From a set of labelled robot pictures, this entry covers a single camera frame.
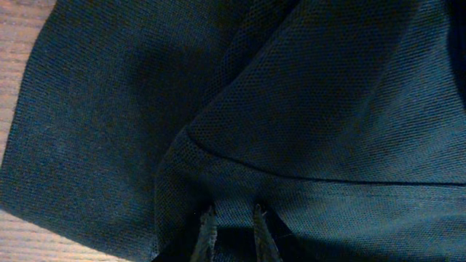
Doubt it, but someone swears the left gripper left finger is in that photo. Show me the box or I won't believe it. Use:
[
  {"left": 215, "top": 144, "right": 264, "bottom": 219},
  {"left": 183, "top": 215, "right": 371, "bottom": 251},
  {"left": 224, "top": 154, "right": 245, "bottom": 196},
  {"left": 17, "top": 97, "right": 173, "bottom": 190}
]
[{"left": 189, "top": 206, "right": 218, "bottom": 262}]

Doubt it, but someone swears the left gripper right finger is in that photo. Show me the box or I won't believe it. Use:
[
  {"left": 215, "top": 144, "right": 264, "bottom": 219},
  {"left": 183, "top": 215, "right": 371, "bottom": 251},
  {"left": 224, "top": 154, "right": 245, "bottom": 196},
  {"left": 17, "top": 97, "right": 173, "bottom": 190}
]
[{"left": 253, "top": 204, "right": 283, "bottom": 262}]

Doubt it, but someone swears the black t-shirt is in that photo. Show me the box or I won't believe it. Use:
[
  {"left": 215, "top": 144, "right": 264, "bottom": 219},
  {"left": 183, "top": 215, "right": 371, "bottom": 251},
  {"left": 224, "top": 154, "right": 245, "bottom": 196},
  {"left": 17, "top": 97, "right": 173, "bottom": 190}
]
[{"left": 1, "top": 0, "right": 465, "bottom": 261}]

